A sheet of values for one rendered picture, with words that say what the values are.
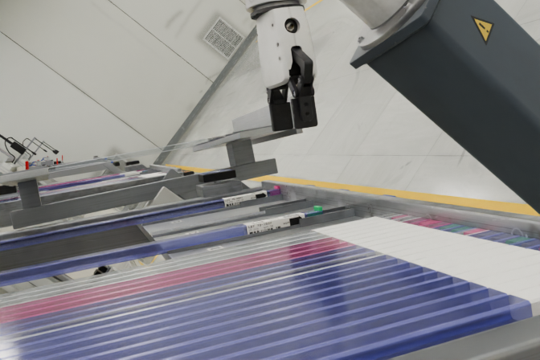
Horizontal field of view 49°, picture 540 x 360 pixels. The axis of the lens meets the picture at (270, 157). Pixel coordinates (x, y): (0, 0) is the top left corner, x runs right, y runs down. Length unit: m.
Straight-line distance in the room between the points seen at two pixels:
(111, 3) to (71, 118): 1.64
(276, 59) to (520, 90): 0.44
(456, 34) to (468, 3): 0.08
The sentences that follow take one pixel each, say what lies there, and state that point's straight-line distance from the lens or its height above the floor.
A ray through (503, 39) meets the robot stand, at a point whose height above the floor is 0.54.
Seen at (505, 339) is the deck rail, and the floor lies 0.81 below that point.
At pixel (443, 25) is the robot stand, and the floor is 0.65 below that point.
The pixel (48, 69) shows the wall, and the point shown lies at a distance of 8.34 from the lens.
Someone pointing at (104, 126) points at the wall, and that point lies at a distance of 8.28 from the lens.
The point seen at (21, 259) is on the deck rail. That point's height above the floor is 0.95.
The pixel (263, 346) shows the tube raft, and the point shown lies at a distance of 0.26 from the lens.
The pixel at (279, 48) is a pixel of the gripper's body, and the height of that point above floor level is 0.85.
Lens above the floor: 0.97
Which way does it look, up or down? 15 degrees down
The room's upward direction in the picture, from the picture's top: 52 degrees counter-clockwise
